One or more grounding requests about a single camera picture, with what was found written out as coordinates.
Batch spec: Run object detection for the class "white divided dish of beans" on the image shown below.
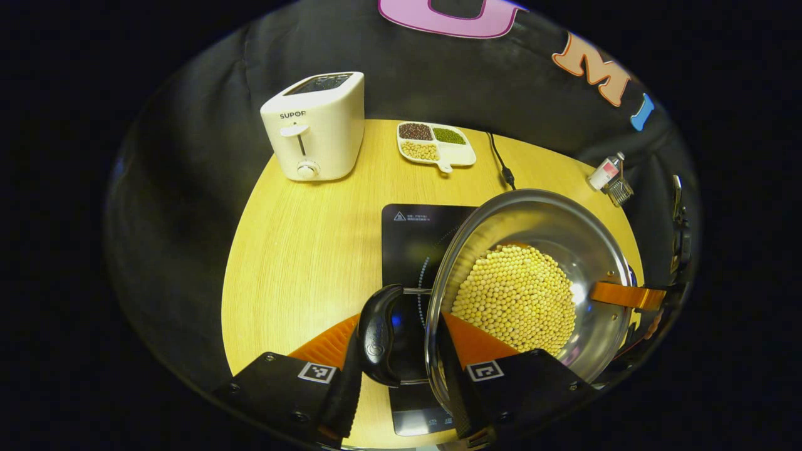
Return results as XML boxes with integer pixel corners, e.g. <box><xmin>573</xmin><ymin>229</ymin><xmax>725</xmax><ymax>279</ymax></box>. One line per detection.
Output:
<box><xmin>397</xmin><ymin>122</ymin><xmax>477</xmax><ymax>174</ymax></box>

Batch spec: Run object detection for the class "wire utensil holder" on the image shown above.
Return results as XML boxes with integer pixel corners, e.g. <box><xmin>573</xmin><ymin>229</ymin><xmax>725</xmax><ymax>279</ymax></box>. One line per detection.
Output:
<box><xmin>606</xmin><ymin>177</ymin><xmax>635</xmax><ymax>208</ymax></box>

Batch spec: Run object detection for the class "black induction cooktop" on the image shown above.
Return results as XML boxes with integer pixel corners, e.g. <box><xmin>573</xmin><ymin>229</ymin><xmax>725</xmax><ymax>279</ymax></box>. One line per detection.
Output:
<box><xmin>381</xmin><ymin>204</ymin><xmax>480</xmax><ymax>437</ymax></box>

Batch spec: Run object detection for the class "stainless steel pot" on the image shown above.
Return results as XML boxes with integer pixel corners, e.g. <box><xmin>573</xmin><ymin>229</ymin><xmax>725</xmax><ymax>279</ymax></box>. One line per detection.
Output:
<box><xmin>356</xmin><ymin>189</ymin><xmax>637</xmax><ymax>414</ymax></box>

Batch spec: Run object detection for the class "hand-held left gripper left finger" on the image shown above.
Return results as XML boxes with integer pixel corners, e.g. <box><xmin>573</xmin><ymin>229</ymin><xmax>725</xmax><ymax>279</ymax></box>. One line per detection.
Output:
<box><xmin>213</xmin><ymin>313</ymin><xmax>365</xmax><ymax>448</ymax></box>

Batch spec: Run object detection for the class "white toaster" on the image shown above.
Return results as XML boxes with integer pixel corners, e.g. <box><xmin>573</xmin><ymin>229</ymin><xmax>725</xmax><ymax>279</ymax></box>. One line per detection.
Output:
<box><xmin>260</xmin><ymin>71</ymin><xmax>366</xmax><ymax>183</ymax></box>

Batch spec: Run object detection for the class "clear bottle with pink label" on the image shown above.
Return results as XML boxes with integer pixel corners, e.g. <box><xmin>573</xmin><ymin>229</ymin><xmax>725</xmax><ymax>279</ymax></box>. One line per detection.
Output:
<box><xmin>586</xmin><ymin>152</ymin><xmax>626</xmax><ymax>192</ymax></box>

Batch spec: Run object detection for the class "black power cable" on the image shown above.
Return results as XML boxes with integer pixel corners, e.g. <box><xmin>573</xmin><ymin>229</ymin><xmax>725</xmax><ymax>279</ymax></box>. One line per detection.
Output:
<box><xmin>486</xmin><ymin>132</ymin><xmax>518</xmax><ymax>190</ymax></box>

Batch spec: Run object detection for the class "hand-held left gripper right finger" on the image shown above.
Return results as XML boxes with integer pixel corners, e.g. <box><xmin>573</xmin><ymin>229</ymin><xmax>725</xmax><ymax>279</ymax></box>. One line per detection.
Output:
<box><xmin>435</xmin><ymin>311</ymin><xmax>599</xmax><ymax>448</ymax></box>

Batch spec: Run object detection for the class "pile of soybeans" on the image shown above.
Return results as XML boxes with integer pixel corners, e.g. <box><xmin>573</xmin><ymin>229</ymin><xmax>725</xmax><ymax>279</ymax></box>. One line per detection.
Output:
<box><xmin>451</xmin><ymin>244</ymin><xmax>577</xmax><ymax>358</ymax></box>

